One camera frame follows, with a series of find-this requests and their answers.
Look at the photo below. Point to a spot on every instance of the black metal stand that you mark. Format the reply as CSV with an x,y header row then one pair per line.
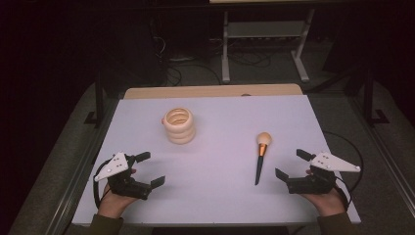
x,y
369,98
99,101

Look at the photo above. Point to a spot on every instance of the person's left hand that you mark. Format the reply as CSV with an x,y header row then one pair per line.
x,y
114,204

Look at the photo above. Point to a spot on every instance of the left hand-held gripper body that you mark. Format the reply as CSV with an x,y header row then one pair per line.
x,y
125,186

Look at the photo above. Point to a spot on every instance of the beige ribbed cup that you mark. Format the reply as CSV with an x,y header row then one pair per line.
x,y
179,133

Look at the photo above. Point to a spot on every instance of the white table board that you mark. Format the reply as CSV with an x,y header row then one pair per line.
x,y
221,169

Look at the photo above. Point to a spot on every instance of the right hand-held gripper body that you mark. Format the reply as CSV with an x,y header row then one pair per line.
x,y
310,184

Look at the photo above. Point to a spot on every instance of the person's right hand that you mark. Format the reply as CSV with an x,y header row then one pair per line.
x,y
326,203

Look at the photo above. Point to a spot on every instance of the aluminium frame rail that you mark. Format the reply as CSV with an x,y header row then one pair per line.
x,y
80,169
388,163

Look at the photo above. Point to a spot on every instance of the white metal stand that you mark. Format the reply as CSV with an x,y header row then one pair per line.
x,y
266,29

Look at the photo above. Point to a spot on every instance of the wooden table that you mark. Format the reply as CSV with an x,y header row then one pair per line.
x,y
212,91

